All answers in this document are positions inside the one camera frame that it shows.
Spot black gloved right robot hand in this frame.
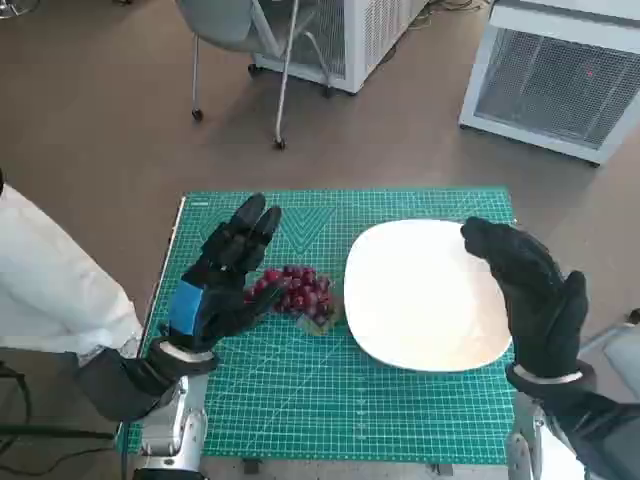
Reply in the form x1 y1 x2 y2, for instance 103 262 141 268
459 216 590 382

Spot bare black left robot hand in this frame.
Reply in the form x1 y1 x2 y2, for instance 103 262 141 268
167 192 287 357

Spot red toy grapes bunch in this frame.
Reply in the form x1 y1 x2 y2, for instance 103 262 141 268
243 264 344 335

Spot white plate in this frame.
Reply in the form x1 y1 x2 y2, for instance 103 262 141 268
343 218 514 374

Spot green cutting mat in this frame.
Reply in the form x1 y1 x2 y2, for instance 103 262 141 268
115 187 519 464

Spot person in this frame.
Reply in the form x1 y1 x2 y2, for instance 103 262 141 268
0 169 147 360

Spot white cabinet with mesh panel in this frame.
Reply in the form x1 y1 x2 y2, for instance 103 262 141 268
457 0 640 169

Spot grey chair with white legs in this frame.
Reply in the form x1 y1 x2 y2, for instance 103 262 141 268
174 0 332 151

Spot white mesh cabinet on castors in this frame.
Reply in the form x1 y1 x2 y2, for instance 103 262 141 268
248 0 432 97

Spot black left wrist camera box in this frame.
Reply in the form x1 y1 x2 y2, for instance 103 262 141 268
74 346 172 425

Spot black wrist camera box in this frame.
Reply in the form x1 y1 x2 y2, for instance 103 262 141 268
74 346 172 425
542 388 640 475

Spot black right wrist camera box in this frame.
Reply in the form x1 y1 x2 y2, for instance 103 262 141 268
542 388 640 475

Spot black floor cable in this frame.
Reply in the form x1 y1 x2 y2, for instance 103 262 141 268
0 359 117 454

